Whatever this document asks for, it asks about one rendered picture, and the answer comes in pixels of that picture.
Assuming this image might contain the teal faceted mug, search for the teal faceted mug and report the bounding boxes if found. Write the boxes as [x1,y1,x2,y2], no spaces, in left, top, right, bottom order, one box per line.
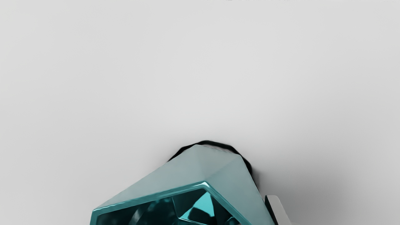
[90,144,276,225]

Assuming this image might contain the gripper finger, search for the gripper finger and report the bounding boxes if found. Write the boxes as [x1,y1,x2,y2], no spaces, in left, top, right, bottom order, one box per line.
[265,195,293,225]

